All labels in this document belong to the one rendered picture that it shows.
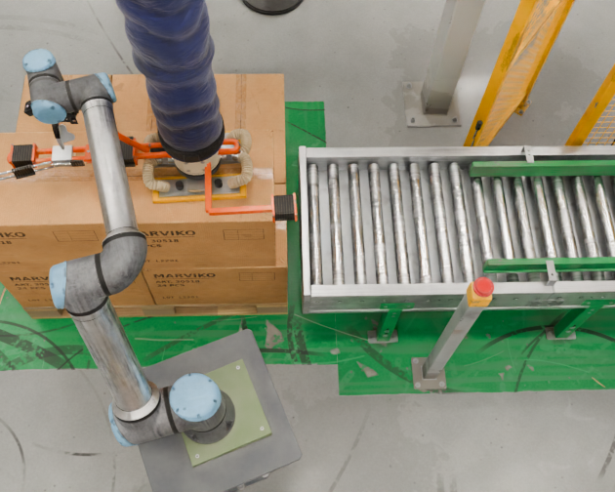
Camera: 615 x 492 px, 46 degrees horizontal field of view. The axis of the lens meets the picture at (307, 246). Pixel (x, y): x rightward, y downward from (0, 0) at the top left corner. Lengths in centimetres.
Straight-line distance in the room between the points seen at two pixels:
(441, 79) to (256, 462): 220
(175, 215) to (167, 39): 83
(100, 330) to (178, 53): 78
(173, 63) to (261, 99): 137
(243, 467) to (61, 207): 112
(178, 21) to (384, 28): 261
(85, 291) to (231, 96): 171
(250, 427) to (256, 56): 239
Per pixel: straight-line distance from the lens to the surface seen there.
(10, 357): 365
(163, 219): 267
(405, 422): 339
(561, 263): 310
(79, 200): 277
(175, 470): 258
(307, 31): 442
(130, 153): 266
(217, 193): 267
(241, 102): 342
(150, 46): 206
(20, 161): 274
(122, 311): 356
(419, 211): 316
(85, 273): 194
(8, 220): 281
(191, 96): 224
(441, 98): 400
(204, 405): 231
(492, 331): 360
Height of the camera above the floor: 327
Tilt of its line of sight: 64 degrees down
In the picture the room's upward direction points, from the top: 4 degrees clockwise
